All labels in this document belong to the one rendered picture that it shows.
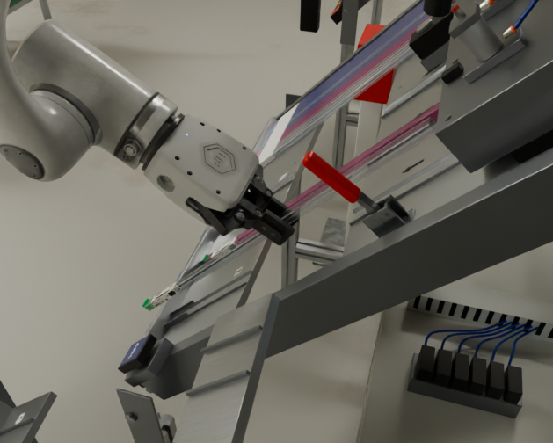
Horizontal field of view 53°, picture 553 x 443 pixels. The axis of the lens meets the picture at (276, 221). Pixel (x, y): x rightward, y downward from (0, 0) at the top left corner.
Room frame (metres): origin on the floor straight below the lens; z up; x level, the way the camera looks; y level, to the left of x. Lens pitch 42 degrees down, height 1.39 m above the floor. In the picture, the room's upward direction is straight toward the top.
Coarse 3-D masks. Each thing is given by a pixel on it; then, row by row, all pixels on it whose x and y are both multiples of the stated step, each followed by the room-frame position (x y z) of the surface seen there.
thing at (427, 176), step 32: (416, 64) 0.74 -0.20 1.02; (416, 96) 0.63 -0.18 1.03; (384, 128) 0.61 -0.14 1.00; (416, 160) 0.47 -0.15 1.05; (448, 160) 0.43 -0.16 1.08; (512, 160) 0.36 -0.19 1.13; (384, 192) 0.44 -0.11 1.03; (416, 192) 0.41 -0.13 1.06; (448, 192) 0.37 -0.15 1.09; (352, 224) 0.43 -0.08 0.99
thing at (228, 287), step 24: (312, 144) 0.78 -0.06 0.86; (264, 168) 0.85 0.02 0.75; (288, 168) 0.75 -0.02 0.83; (288, 192) 0.65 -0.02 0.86; (216, 240) 0.69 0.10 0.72; (264, 240) 0.55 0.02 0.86; (240, 264) 0.53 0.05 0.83; (192, 288) 0.57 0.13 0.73; (216, 288) 0.51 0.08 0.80; (240, 288) 0.47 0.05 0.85; (192, 312) 0.49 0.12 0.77; (216, 312) 0.45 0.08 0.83; (168, 336) 0.48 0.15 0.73
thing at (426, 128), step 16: (416, 128) 0.43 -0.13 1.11; (432, 128) 0.42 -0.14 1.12; (400, 144) 0.43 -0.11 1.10; (416, 144) 0.42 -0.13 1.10; (368, 160) 0.44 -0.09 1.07; (384, 160) 0.43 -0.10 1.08; (352, 176) 0.44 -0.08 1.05; (320, 192) 0.45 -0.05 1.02; (336, 192) 0.44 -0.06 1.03; (288, 208) 0.47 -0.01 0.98; (304, 208) 0.45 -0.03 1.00; (240, 240) 0.49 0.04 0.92; (256, 240) 0.47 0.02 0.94; (224, 256) 0.48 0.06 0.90; (192, 272) 0.50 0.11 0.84; (208, 272) 0.49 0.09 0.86; (176, 288) 0.50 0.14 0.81
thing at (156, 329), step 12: (276, 120) 1.07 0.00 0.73; (264, 132) 1.01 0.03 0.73; (204, 240) 0.68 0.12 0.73; (204, 252) 0.66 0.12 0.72; (192, 264) 0.62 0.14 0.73; (180, 276) 0.60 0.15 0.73; (168, 300) 0.55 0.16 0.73; (180, 300) 0.56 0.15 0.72; (168, 312) 0.53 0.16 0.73; (156, 324) 0.50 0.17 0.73; (144, 336) 0.48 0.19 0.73; (156, 336) 0.49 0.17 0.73
